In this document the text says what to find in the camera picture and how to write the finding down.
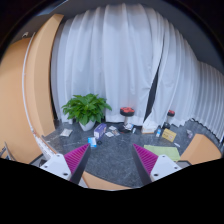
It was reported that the green potted plant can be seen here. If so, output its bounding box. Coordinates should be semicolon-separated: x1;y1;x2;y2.
62;93;112;125

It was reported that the white plant pot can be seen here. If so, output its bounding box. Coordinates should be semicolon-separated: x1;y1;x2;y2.
79;120;95;131

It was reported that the white curtain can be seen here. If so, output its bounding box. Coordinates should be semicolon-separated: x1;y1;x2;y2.
51;4;224;139

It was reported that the small water bottle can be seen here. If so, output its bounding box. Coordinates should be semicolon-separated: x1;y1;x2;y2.
156;126;162;137

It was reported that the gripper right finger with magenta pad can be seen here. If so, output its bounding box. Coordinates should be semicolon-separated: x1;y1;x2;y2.
132;144;181;185

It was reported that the small blue white box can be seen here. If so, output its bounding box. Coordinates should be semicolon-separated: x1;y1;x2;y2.
88;137;97;148

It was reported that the yellow card sign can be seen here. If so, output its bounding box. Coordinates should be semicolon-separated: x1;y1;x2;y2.
162;129;176;142

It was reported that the purple white box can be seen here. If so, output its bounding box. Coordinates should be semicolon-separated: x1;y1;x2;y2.
94;123;107;139

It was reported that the green folded towel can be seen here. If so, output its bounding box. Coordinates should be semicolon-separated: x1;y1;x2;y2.
144;145;180;161

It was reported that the red black stool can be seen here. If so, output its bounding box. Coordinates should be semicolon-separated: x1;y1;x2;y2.
166;110;175;124
120;107;134;125

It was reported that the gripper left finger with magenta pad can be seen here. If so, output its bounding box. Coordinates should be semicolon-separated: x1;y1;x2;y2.
41;143;91;184

